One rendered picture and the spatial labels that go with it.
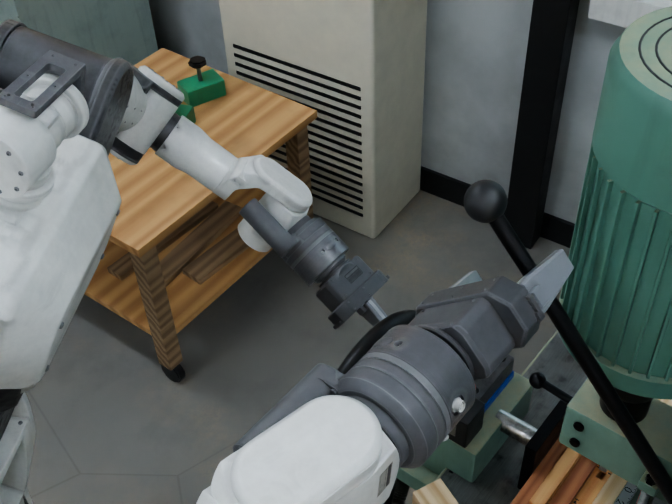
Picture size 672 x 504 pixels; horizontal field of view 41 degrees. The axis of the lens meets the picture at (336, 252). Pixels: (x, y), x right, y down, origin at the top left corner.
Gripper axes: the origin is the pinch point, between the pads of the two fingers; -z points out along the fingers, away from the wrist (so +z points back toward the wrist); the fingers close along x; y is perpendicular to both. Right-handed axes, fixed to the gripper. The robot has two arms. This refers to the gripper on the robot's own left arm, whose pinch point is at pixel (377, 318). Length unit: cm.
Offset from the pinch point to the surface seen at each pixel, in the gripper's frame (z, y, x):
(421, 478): -18.0, 13.1, 22.1
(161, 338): 32, -91, -14
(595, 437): -24.7, 37.6, 17.4
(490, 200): 2, 63, 31
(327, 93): 52, -65, -88
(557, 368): -21.6, 20.3, -1.3
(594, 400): -21.9, 39.0, 15.0
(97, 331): 49, -124, -17
